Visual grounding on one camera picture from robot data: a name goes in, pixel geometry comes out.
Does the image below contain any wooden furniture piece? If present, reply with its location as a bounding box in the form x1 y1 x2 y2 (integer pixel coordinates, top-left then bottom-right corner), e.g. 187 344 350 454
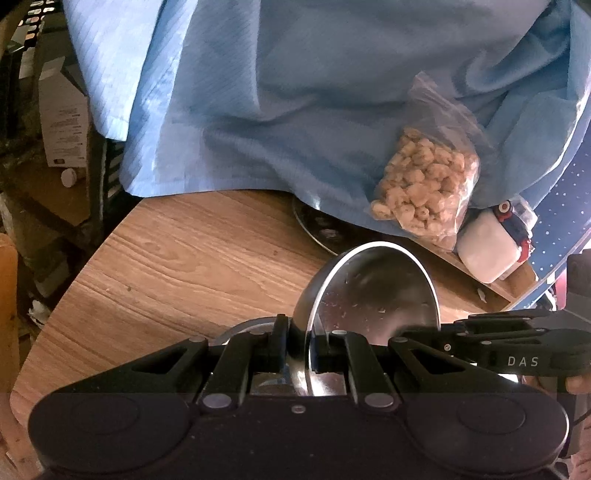
0 233 21 370

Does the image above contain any light blue cloth garment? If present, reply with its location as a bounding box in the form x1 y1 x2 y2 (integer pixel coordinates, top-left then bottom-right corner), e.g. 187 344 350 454
62 0 591 241

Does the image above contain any clear bag of beige snacks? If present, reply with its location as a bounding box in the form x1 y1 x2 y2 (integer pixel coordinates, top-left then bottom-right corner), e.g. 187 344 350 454
369 71 497 252

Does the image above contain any large steel bowl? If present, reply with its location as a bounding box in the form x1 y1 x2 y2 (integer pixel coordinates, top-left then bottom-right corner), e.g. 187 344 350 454
292 241 439 398

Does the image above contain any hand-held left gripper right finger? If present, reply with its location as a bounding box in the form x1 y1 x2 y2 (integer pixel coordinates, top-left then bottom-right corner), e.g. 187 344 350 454
310 329 491 411

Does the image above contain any white case with blue cover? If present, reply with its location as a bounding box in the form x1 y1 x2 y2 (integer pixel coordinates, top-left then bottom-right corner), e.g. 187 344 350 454
456 199 539 284

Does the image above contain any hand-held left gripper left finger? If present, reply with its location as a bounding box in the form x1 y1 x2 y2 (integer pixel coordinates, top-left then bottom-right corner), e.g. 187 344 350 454
106 314 291 411

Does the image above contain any dark plastic crate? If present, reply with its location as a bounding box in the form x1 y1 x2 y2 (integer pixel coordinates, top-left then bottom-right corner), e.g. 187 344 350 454
90 136 124 222

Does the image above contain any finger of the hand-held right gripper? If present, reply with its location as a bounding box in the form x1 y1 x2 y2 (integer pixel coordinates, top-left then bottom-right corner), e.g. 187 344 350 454
401 310 563 367

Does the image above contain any steel plate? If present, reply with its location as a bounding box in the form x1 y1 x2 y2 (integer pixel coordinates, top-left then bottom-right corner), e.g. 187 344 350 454
210 318 278 348
292 196 375 257

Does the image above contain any white cardboard box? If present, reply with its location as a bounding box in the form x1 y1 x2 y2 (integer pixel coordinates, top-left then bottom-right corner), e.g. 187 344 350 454
38 60 90 168

